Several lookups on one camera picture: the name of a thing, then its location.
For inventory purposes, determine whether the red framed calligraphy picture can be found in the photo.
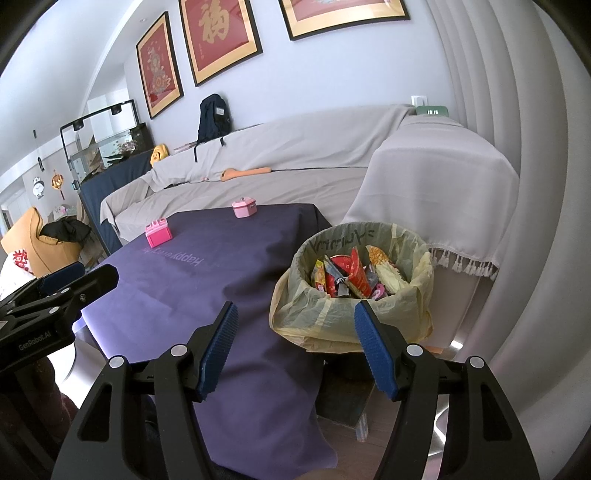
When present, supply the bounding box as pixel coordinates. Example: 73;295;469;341
177;0;264;88

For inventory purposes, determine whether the orange white snack packet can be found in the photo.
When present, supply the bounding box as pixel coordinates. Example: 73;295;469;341
366;245;393;274

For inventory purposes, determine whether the purple tablecloth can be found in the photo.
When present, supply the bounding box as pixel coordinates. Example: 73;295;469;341
80;202;341;470

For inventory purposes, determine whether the dark waste bin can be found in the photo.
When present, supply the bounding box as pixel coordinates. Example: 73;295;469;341
318;348;378;384

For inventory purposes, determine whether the black backpack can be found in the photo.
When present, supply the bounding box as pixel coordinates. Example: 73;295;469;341
193;93;232;162

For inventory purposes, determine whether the orange beanbag chair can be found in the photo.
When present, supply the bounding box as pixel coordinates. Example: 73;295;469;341
0;206;85;278

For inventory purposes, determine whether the white curtain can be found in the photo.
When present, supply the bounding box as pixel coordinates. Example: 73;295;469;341
424;0;591;374

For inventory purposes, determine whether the white bag red print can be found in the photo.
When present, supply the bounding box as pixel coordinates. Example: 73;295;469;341
0;248;40;302

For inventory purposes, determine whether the light pink lidded box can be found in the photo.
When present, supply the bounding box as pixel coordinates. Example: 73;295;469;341
232;196;258;219

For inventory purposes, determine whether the person's left forearm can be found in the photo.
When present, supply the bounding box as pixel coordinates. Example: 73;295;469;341
0;355;88;480

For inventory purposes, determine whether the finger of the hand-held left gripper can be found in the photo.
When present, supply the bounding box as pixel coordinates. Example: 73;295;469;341
50;265;120;316
0;261;86;317

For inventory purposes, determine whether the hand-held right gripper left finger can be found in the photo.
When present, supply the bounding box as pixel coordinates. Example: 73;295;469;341
50;301;241;480

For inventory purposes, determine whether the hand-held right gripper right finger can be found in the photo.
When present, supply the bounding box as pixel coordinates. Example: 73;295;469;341
353;299;542;480

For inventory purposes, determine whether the grey covered sofa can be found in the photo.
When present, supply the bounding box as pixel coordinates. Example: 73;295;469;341
99;103;521;348

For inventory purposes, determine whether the dark blue covered cabinet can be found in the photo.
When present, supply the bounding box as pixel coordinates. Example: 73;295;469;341
79;150;156;257

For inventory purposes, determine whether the tall red framed picture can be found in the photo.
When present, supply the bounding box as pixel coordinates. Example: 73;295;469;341
135;11;186;120

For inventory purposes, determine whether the wide red framed picture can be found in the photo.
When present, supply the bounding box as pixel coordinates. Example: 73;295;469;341
277;0;412;42

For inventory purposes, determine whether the silver wrapper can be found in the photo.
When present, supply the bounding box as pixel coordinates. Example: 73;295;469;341
322;257;350;299

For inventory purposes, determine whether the glass fish tank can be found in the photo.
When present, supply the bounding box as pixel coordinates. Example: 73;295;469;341
59;98;154;184

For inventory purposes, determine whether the bright pink toy box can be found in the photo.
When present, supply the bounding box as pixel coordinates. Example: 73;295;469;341
145;220;173;248

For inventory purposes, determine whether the black jacket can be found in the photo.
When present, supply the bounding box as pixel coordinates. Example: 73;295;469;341
39;216;92;246

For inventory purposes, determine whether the orange back scratcher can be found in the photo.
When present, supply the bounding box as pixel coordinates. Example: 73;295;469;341
220;167;271;182

